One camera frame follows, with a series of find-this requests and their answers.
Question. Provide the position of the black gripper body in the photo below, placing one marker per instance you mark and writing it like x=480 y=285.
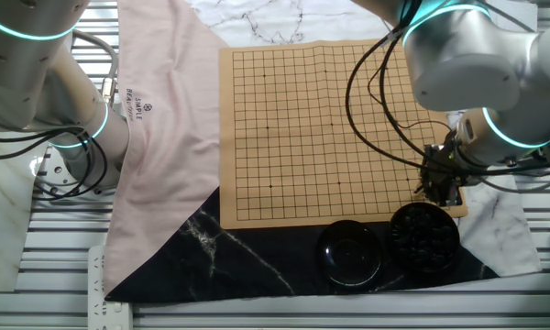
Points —
x=447 y=181

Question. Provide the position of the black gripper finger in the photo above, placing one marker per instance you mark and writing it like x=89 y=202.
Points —
x=436 y=196
x=423 y=184

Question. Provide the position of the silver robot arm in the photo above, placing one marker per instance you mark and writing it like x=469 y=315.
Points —
x=463 y=59

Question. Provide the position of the tan go board mat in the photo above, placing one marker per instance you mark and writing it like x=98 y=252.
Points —
x=293 y=137

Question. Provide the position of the white marble board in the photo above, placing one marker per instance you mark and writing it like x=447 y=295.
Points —
x=4 y=229

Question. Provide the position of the black round stone bowl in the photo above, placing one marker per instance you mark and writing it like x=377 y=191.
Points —
x=448 y=261

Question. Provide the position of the black round bowl lid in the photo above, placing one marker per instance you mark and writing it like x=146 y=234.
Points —
x=348 y=256

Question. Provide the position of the black marble cloth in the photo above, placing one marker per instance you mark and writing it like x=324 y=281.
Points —
x=256 y=266

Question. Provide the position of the pink printed cloth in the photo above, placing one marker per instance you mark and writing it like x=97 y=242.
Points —
x=165 y=160

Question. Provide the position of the white power strip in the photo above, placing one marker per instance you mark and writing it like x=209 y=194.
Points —
x=112 y=316

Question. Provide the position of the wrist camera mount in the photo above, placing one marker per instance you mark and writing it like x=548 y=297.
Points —
x=440 y=155

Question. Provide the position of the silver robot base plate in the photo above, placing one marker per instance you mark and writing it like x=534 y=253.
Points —
x=55 y=172

